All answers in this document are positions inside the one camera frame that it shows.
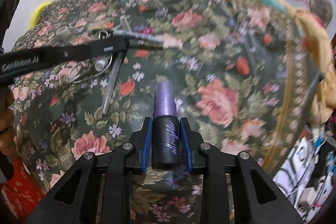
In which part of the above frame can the purple black cosmetic tube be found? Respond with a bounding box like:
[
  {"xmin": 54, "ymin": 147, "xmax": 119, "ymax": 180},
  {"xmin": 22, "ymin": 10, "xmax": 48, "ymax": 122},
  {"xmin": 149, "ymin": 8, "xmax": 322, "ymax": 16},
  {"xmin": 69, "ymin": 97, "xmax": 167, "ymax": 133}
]
[{"xmin": 151, "ymin": 80, "xmax": 181, "ymax": 169}]

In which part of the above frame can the grey tape roll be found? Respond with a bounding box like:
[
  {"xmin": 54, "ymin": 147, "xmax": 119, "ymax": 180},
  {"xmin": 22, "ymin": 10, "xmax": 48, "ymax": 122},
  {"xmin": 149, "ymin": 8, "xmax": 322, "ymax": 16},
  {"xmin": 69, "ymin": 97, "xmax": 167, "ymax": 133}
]
[{"xmin": 55, "ymin": 26, "xmax": 71, "ymax": 41}]

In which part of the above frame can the white toothpaste tube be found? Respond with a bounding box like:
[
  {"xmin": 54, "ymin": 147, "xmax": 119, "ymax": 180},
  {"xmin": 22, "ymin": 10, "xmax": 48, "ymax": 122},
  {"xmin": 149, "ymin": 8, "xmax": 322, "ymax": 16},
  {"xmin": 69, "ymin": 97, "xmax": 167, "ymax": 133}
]
[{"xmin": 94, "ymin": 56, "xmax": 110, "ymax": 72}]

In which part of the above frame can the black grey marker pen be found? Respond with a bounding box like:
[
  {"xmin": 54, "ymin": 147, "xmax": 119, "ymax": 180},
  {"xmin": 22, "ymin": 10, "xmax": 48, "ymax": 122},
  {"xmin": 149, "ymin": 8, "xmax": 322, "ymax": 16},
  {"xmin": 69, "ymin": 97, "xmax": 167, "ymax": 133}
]
[{"xmin": 112, "ymin": 30, "xmax": 183, "ymax": 49}]

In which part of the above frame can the person's left hand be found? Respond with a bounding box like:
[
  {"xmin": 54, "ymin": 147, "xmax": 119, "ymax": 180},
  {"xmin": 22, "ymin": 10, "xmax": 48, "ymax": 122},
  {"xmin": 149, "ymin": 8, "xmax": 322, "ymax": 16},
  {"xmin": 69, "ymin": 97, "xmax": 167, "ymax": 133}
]
[{"xmin": 0, "ymin": 90, "xmax": 16, "ymax": 156}]

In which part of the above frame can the dark floral bedspread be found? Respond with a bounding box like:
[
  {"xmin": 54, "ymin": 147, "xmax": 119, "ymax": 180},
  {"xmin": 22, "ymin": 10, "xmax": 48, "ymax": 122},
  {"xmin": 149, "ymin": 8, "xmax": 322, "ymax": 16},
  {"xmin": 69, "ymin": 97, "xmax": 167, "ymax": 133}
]
[{"xmin": 2, "ymin": 0, "xmax": 319, "ymax": 221}]

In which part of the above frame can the white disposable razor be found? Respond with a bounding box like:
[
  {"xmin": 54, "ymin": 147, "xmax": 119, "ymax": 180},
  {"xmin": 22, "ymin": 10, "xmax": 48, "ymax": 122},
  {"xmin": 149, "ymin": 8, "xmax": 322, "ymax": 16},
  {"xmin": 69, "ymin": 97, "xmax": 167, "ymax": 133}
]
[{"xmin": 102, "ymin": 15, "xmax": 131, "ymax": 115}]

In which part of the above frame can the standing electric fan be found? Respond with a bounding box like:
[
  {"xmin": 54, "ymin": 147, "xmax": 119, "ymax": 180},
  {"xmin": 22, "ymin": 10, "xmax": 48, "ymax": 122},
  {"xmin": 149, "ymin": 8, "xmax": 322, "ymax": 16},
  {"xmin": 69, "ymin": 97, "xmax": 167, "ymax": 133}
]
[{"xmin": 309, "ymin": 0, "xmax": 333, "ymax": 27}]

